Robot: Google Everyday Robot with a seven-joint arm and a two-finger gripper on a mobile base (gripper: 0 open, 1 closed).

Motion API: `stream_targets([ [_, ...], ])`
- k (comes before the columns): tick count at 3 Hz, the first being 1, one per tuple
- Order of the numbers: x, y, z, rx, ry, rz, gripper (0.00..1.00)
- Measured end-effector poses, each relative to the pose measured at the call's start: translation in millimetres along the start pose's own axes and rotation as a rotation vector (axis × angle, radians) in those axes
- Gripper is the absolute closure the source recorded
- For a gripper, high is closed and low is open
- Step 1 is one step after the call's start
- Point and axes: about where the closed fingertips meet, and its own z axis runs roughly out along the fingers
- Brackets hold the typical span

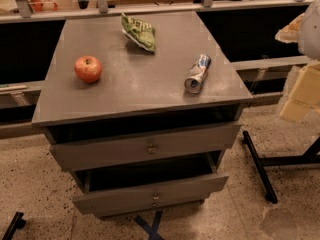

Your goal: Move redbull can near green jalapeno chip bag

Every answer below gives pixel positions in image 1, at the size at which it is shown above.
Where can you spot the green jalapeno chip bag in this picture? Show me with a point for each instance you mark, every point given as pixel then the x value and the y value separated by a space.
pixel 140 32

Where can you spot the upper grey drawer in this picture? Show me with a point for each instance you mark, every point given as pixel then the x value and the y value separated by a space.
pixel 104 152

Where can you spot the grey metal railing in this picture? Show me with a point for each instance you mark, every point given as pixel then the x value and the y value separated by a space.
pixel 100 4

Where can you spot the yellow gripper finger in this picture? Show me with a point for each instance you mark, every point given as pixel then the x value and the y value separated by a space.
pixel 291 32
pixel 301 92

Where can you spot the grey drawer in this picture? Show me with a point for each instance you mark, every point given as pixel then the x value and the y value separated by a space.
pixel 104 152
pixel 152 196

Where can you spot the silver blue redbull can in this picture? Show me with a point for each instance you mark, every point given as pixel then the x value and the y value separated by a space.
pixel 197 74

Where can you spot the blue tape cross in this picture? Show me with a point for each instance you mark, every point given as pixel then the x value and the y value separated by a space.
pixel 151 230

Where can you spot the black metal stand leg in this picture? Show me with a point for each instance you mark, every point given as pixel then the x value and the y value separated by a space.
pixel 310 156

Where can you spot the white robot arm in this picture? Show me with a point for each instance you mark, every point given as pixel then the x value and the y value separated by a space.
pixel 309 44

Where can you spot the red apple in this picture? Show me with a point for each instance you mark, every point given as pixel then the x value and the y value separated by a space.
pixel 88 69

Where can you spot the lower grey drawer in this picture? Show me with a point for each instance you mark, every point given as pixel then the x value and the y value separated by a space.
pixel 152 196

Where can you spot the black leg bottom left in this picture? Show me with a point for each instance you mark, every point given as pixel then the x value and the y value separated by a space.
pixel 17 222

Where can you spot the grey drawer cabinet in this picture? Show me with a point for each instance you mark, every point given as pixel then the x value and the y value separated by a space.
pixel 137 92

